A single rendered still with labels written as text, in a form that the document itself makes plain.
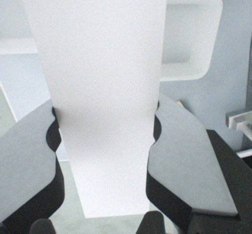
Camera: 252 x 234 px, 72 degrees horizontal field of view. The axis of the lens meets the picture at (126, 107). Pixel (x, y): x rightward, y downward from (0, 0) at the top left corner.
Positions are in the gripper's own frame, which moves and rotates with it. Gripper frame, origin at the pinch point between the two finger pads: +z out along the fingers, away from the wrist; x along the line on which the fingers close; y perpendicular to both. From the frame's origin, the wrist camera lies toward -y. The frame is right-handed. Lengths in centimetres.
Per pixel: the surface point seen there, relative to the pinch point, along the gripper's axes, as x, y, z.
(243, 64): 35, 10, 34
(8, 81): -28.2, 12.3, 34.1
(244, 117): 31.9, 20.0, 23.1
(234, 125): 29.1, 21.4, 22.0
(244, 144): 45, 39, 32
